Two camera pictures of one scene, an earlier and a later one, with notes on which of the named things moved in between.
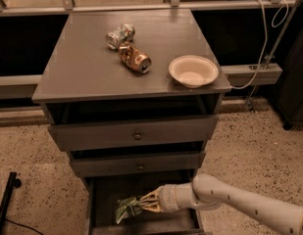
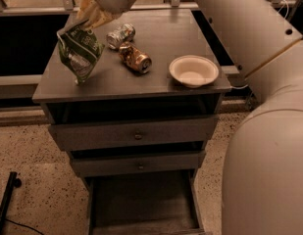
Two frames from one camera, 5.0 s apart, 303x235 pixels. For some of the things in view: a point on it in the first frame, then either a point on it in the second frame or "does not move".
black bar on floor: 0,213 does not move
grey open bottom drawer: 104,193 does not move
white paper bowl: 192,70 does not move
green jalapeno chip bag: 128,207 to 77,50
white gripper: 167,199 to 111,1
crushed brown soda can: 136,60 does not move
